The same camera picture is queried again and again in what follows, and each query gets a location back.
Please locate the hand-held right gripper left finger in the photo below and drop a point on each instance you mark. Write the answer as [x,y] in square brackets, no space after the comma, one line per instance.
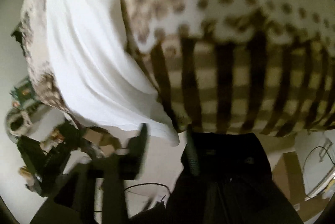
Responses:
[142,141]

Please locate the striped dotted printed blanket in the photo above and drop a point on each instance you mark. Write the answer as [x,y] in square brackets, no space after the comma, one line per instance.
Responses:
[235,62]

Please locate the small cardboard box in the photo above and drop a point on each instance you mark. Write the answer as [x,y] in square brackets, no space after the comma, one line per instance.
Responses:
[100,139]

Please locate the white appliance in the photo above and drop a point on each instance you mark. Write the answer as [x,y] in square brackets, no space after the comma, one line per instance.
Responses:
[314,174]

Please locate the dark cloth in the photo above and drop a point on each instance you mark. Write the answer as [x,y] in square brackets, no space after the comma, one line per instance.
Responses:
[235,187]

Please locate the white cloth garment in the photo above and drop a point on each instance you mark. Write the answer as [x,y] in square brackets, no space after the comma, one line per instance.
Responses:
[91,38]

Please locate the round patterned container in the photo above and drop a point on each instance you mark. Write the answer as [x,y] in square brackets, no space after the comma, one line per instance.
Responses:
[17,122]

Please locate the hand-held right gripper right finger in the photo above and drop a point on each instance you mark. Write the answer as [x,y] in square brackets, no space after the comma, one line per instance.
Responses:
[191,153]

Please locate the green box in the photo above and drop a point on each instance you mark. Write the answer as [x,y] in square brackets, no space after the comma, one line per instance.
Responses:
[23,93]

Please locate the brown floral printed cloth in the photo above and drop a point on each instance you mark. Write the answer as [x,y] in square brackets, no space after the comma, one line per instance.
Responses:
[34,38]

